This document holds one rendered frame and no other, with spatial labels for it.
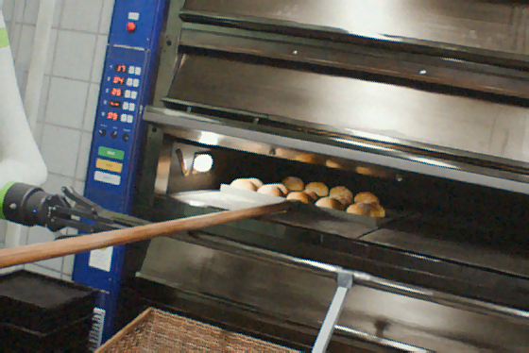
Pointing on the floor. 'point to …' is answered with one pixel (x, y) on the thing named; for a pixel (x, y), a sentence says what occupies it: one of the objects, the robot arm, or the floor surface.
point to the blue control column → (93, 277)
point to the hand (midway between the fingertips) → (111, 227)
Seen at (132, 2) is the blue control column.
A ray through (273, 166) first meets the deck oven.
